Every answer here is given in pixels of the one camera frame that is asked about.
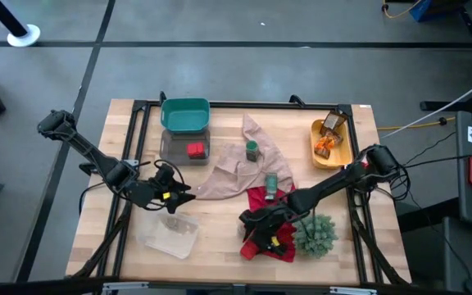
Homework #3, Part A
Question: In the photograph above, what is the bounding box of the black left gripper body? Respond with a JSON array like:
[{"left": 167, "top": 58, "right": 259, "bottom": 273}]
[{"left": 150, "top": 163, "right": 179, "bottom": 193}]

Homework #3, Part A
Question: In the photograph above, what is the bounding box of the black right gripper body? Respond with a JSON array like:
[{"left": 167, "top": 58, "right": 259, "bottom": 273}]
[{"left": 238, "top": 204, "right": 298, "bottom": 238}]

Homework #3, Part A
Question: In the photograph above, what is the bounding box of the red spice tin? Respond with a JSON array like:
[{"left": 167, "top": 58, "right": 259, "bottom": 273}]
[
  {"left": 186, "top": 142, "right": 207, "bottom": 160},
  {"left": 239, "top": 240, "right": 261, "bottom": 261}
]

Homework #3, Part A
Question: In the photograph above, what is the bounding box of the clear plastic bin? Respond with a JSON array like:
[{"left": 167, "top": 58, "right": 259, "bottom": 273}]
[{"left": 137, "top": 211, "right": 201, "bottom": 260}]

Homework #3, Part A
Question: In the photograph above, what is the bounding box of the brown spice packet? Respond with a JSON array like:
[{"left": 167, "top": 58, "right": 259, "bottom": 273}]
[{"left": 324, "top": 130, "right": 344, "bottom": 145}]

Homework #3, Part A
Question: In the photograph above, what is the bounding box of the brown spice box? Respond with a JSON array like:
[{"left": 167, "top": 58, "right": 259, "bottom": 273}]
[{"left": 320, "top": 109, "right": 349, "bottom": 137}]

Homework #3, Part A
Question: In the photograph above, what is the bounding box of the red cloth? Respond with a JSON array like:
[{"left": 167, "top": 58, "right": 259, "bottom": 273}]
[{"left": 247, "top": 184, "right": 298, "bottom": 263}]

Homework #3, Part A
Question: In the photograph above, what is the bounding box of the grey translucent plastic bin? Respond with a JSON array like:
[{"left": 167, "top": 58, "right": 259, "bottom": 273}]
[{"left": 159, "top": 129, "right": 211, "bottom": 166}]

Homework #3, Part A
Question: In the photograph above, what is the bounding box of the tall green spice bottle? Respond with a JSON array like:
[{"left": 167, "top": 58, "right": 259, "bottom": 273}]
[{"left": 264, "top": 172, "right": 279, "bottom": 202}]

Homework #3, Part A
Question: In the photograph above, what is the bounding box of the green artificial plant ball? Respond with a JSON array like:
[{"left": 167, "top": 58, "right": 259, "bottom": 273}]
[{"left": 292, "top": 213, "right": 338, "bottom": 259}]

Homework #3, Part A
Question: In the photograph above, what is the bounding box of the beige cloth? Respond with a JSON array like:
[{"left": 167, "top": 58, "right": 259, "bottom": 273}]
[{"left": 194, "top": 114, "right": 295, "bottom": 201}]

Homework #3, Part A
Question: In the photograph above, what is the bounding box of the teal plastic bin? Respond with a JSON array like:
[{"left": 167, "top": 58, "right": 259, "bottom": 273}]
[{"left": 160, "top": 97, "right": 211, "bottom": 133}]

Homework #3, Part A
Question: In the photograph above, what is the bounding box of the green-lid spice jar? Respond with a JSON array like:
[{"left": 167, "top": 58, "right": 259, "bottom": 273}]
[{"left": 245, "top": 139, "right": 261, "bottom": 162}]

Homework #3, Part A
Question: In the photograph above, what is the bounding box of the orange spice packet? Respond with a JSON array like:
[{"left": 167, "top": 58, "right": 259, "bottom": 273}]
[{"left": 313, "top": 137, "right": 338, "bottom": 160}]

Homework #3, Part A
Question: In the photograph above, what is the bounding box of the yellow plastic tray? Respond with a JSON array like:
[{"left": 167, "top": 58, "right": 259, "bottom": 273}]
[{"left": 309, "top": 118, "right": 354, "bottom": 170}]

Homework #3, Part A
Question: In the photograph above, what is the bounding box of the black pole with white base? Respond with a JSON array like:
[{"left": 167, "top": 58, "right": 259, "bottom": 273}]
[{"left": 0, "top": 0, "right": 42, "bottom": 48}]

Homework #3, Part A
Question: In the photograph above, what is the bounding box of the blue box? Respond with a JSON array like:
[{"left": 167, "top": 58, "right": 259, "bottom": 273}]
[{"left": 408, "top": 0, "right": 466, "bottom": 22}]

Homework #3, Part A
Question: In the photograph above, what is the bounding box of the black aluminium table frame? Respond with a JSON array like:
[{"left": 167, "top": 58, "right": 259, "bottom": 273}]
[{"left": 70, "top": 90, "right": 411, "bottom": 288}]

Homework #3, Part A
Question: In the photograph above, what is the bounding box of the yellow cable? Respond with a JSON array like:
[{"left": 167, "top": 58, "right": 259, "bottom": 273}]
[{"left": 377, "top": 102, "right": 472, "bottom": 132}]

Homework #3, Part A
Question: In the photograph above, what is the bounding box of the white cable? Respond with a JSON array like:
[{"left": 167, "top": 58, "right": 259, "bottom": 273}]
[{"left": 381, "top": 69, "right": 472, "bottom": 139}]

